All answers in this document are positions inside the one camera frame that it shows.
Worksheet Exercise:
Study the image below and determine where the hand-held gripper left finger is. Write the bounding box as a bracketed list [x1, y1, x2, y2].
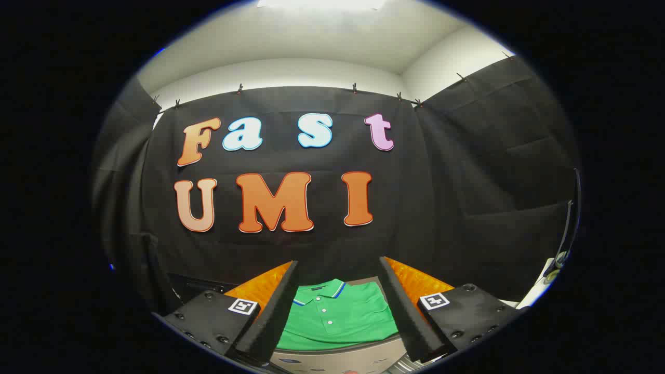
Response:
[152, 260, 300, 364]

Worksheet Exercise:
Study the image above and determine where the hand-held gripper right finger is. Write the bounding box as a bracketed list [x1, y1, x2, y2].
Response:
[378, 256, 528, 365]

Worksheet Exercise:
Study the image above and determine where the green polo shirt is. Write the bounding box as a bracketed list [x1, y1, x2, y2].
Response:
[275, 279, 400, 351]

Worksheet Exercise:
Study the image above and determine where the grey table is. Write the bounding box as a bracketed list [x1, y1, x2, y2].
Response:
[270, 277, 414, 374]

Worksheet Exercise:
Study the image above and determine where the white panel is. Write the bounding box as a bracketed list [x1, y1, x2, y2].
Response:
[499, 249, 569, 311]

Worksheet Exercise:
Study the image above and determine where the ceiling light panel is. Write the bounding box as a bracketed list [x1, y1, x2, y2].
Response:
[256, 0, 388, 10]

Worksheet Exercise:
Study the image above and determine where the dark cable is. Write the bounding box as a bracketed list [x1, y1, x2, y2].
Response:
[557, 168, 581, 271]

